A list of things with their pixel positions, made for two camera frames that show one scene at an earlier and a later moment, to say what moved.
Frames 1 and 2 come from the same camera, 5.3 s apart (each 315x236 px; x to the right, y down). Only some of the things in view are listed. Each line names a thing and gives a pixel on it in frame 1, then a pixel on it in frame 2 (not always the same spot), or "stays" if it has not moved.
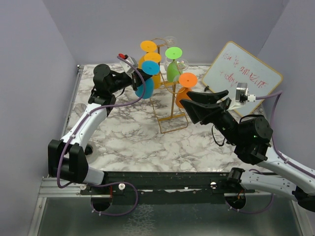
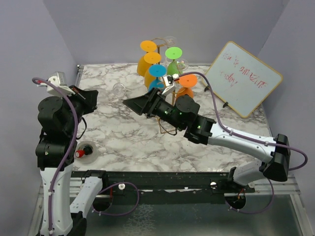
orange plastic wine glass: x=187 y=80 stays
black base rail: x=168 y=187 stays
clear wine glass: x=182 y=64 stays
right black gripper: x=204 y=113 -> x=146 y=104
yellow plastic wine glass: x=146 y=46 stays
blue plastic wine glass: x=150 y=68 -> x=157 y=71
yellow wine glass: x=154 y=56 stays
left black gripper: x=136 y=79 -> x=88 y=97
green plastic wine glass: x=173 y=69 stays
